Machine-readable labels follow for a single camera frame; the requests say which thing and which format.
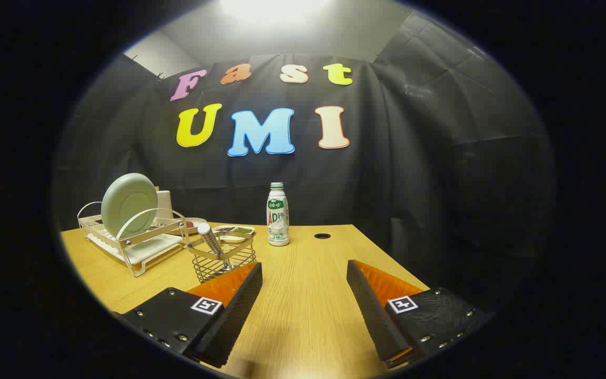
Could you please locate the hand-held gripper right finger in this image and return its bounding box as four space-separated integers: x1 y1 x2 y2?
346 260 493 369

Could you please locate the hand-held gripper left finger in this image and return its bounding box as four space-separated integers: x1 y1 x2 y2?
116 262 263 369

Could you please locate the metal wire basket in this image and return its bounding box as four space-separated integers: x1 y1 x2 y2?
187 232 257 284

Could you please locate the metal spoon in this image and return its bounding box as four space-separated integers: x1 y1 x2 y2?
197 223 231 270

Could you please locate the white wire dish rack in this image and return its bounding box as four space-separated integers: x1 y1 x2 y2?
77 202 190 277

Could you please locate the light green plate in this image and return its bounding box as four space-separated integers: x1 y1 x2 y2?
101 173 158 238

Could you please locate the white divided bean dish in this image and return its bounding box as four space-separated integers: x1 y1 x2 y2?
213 225 255 243

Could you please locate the beige plate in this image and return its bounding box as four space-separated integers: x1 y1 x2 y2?
179 217 207 235

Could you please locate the white bottle green label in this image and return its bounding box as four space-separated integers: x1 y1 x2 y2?
267 182 290 246

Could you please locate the white toaster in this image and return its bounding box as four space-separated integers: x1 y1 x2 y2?
155 189 174 220

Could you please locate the black backdrop cloth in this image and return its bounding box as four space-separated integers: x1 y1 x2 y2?
53 11 556 316

